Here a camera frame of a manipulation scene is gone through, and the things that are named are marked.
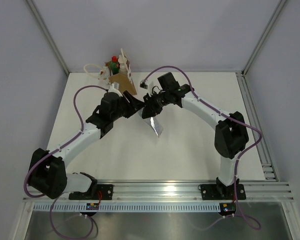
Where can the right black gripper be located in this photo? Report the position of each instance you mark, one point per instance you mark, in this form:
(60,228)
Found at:
(152,110)

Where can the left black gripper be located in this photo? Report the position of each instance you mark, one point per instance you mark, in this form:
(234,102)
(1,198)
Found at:
(133,105)

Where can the silver squeeze tube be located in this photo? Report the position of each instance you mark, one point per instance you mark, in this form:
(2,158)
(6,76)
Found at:
(153,123)

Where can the green dish soap bottle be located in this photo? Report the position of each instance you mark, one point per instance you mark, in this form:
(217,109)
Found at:
(114,65)

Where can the beige pump bottle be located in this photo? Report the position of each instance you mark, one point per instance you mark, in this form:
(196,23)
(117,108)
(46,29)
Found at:
(123,64)

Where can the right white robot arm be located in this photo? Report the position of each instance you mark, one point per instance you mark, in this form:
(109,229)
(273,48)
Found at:
(230,132)

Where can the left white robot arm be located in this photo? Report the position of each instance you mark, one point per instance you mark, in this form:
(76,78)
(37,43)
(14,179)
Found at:
(47,171)

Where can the burlap watermelon canvas bag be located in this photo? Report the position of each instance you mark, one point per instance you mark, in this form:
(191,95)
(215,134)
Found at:
(123,81)

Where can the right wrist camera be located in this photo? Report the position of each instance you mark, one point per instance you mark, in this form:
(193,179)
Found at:
(146,84)

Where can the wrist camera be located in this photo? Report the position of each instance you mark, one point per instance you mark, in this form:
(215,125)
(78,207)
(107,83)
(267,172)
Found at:
(146,84)
(113,89)

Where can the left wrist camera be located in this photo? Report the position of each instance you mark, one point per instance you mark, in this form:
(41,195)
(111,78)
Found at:
(113,89)

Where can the aluminium mounting rail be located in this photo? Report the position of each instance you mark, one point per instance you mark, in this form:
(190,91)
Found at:
(156,191)

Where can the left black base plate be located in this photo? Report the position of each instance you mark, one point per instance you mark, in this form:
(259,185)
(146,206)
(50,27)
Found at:
(105,191)

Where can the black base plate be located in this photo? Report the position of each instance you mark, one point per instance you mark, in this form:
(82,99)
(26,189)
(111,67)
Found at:
(105,191)
(221,192)

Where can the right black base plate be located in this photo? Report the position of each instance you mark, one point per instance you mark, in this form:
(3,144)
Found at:
(221,192)

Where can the left aluminium frame post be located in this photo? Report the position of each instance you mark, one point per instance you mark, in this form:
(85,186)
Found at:
(37,16)

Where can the aluminium frame post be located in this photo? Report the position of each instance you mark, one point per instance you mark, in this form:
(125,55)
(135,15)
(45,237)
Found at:
(265,34)
(37,16)

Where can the right side aluminium rail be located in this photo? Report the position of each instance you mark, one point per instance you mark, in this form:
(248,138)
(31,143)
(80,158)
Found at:
(264,155)

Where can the right aluminium frame post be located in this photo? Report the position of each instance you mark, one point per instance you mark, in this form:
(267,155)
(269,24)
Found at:
(265,34)

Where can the white slotted cable duct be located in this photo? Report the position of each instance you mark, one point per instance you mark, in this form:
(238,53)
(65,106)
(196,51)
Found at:
(126,207)

